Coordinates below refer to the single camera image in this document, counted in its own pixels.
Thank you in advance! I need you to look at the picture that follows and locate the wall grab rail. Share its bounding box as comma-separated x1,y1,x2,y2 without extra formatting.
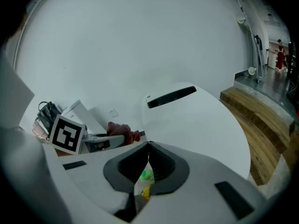
236,15,266,84

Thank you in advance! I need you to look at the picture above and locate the black-handled mop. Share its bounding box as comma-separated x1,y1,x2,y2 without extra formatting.
254,35,264,81

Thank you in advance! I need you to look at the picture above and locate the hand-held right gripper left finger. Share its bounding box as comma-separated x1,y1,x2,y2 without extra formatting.
59,141,150,223

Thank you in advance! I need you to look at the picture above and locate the green bottle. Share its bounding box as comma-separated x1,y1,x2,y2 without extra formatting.
140,170,154,181

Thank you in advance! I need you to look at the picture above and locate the pink bag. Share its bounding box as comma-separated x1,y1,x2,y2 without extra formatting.
32,121,51,140

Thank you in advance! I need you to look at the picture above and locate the black handbag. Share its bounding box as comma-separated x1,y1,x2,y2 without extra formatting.
36,101,63,133

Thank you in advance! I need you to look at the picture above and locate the red cloth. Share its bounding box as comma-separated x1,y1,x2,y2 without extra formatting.
107,121,141,147

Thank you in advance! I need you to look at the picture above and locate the white counter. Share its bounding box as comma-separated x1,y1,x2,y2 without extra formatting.
267,50,278,69

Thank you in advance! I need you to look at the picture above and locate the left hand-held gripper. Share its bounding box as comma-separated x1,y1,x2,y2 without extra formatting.
48,114,126,155

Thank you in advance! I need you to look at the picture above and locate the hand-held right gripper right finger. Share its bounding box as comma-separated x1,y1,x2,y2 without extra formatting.
130,141,267,224

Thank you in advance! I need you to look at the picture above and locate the wooden platform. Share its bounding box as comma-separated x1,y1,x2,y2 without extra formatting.
219,87,292,186

